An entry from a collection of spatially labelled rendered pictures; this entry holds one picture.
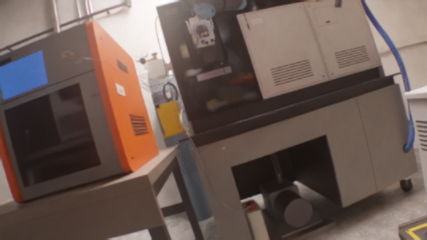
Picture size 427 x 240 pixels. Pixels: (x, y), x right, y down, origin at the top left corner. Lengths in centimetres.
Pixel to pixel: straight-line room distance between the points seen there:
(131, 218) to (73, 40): 48
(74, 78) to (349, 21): 142
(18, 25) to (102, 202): 287
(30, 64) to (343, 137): 133
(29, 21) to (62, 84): 254
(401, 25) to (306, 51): 240
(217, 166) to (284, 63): 63
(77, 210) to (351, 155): 123
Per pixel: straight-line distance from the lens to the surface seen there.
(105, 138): 64
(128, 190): 55
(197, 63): 123
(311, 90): 137
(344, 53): 149
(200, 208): 207
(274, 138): 117
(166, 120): 122
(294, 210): 143
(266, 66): 127
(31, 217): 68
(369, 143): 144
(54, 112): 71
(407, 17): 377
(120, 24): 267
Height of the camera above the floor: 78
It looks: 1 degrees down
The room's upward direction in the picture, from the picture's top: 17 degrees counter-clockwise
